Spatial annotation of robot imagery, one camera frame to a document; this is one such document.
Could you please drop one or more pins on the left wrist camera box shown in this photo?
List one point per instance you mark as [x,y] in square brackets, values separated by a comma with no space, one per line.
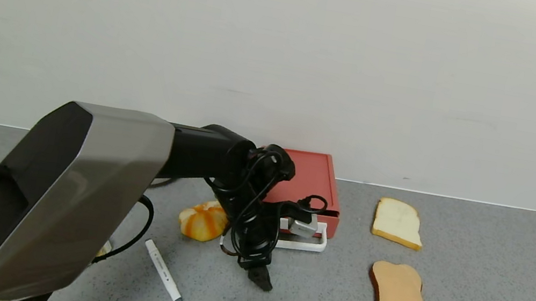
[303,225]

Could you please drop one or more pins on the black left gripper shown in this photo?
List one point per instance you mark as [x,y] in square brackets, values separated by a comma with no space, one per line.
[252,264]

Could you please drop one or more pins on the red drawer case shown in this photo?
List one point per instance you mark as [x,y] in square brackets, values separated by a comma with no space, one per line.
[313,174]

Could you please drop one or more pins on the brown toast slice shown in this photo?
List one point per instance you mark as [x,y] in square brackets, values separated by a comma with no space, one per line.
[399,295]

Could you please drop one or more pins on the white marker pen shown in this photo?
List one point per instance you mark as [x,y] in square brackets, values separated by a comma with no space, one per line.
[163,270]

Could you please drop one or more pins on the white bread slice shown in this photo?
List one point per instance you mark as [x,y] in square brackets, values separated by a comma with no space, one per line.
[397,224]

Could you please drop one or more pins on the small printed carton pack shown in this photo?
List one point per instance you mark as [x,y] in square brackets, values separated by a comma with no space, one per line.
[104,249]

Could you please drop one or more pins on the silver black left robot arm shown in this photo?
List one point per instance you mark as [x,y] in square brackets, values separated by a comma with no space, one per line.
[88,180]

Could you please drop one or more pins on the orange striped bread bun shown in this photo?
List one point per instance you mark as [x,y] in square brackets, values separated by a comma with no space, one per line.
[204,221]

